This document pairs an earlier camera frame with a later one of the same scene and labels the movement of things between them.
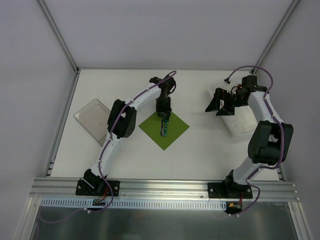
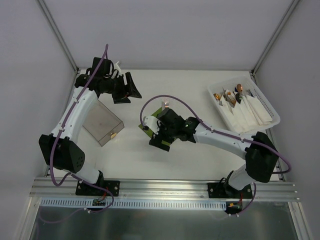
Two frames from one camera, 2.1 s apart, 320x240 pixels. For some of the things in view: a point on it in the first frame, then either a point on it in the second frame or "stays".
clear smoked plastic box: x=94 y=118 stays
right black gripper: x=226 y=100 → x=163 y=135
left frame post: x=59 y=34 stays
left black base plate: x=97 y=187 stays
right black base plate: x=229 y=190 stays
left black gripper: x=163 y=111 → x=124 y=88
